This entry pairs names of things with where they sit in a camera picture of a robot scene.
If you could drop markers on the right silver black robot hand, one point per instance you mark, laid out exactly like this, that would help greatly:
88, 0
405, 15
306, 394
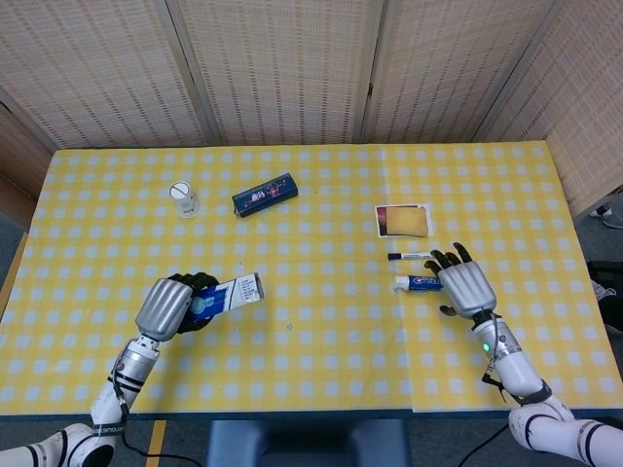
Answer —
465, 289

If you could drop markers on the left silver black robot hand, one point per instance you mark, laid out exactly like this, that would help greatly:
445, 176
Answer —
163, 304

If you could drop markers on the blue white toothpaste tube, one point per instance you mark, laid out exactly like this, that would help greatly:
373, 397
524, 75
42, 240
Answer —
418, 283

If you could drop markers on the blue white toothpaste box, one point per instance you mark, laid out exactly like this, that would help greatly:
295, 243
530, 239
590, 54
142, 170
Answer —
233, 294

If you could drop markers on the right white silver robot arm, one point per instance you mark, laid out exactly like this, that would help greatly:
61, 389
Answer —
516, 370

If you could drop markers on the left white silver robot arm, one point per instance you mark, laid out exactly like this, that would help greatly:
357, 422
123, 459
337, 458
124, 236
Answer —
134, 365

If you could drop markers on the dark blue patterned box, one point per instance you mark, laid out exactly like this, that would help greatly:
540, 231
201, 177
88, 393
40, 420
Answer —
265, 194

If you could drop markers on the blue white marker pen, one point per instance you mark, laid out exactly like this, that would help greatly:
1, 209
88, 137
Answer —
409, 254

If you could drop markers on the white paper cup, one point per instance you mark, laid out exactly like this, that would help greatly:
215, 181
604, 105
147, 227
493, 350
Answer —
185, 199

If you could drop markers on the red photo card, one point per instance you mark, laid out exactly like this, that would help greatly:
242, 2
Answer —
380, 219

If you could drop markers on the black bag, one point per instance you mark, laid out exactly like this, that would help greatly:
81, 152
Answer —
608, 272

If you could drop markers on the yellow white checkered tablecloth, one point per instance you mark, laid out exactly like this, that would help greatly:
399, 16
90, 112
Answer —
316, 365

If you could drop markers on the dark blue robot body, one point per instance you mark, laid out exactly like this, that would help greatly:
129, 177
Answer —
306, 445

